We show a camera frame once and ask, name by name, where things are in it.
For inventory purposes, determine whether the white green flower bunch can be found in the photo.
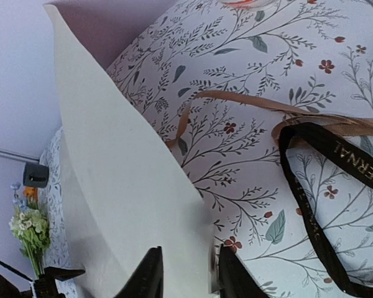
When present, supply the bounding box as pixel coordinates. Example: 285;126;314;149
9;207;50;278

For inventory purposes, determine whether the peach wrapping paper sheet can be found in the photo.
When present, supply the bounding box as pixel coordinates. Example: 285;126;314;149
44;4;213;297

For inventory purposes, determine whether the tan ribbon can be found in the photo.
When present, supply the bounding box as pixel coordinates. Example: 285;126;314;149
165;90;373;149

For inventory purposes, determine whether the blue fake flower stem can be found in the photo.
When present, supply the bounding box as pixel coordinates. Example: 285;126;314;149
10;183;27;212

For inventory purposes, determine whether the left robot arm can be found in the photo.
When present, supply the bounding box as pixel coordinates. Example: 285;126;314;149
0;260;85;298

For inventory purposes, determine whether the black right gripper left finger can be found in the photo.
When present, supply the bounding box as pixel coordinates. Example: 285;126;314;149
117;246;162;298

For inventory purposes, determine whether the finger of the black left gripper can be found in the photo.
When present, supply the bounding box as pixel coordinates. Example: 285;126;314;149
30;266;85;298

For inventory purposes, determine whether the black printed ribbon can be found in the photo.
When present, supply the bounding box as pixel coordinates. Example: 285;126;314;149
265;123;373;297

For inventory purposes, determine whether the red patterned small dish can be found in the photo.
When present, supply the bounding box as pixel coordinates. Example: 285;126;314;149
220;0;277;10

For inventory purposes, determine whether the orange fake flower stem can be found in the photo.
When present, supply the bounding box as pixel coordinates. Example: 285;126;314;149
23;186;38;204

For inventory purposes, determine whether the dark grey mug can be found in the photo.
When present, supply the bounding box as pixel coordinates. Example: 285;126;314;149
22;163;49;188

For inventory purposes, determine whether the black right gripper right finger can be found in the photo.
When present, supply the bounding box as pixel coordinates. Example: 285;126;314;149
218;245;263;298

